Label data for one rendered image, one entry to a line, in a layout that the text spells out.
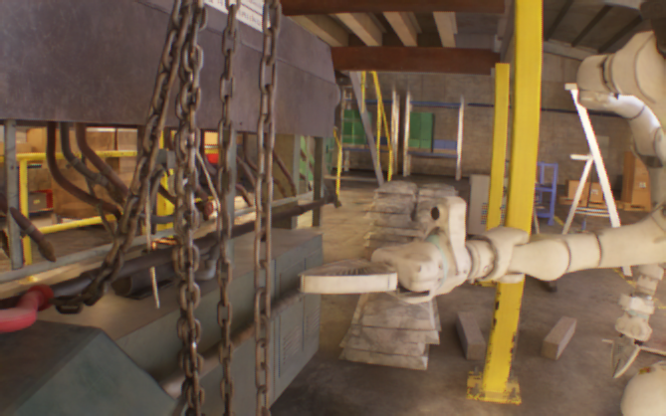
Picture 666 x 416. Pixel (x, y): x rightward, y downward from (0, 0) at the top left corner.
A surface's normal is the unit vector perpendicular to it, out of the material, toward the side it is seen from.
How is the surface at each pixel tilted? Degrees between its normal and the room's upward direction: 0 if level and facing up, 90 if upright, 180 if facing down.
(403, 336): 63
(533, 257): 87
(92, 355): 45
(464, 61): 90
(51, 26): 90
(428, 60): 90
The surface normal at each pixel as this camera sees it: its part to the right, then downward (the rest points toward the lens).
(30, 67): 0.95, 0.08
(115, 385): 0.74, -0.67
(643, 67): 0.34, 0.15
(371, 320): -0.16, -0.36
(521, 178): -0.30, 0.12
